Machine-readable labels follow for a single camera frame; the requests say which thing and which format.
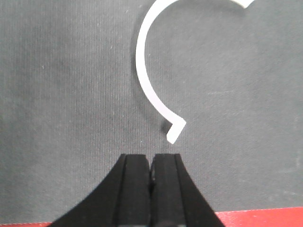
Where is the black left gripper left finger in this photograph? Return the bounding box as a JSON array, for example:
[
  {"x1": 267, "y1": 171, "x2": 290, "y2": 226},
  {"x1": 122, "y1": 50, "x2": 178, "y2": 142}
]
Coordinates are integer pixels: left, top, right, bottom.
[{"x1": 50, "y1": 154, "x2": 150, "y2": 227}]

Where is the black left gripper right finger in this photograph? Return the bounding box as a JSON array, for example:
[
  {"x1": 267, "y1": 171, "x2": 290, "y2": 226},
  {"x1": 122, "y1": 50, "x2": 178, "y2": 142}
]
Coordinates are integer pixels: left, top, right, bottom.
[{"x1": 151, "y1": 154, "x2": 224, "y2": 227}]

